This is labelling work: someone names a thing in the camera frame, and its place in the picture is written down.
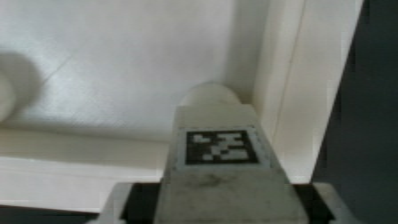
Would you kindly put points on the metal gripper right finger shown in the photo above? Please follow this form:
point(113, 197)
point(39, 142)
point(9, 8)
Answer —
point(323, 205)

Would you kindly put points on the white U-shaped fence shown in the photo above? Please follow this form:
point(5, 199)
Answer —
point(316, 65)

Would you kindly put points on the white square tabletop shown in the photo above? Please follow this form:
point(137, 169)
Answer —
point(101, 59)

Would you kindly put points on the white leg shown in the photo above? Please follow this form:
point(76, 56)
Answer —
point(224, 183)

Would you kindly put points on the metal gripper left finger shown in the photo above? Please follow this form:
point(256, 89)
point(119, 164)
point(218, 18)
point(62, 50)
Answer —
point(129, 204)

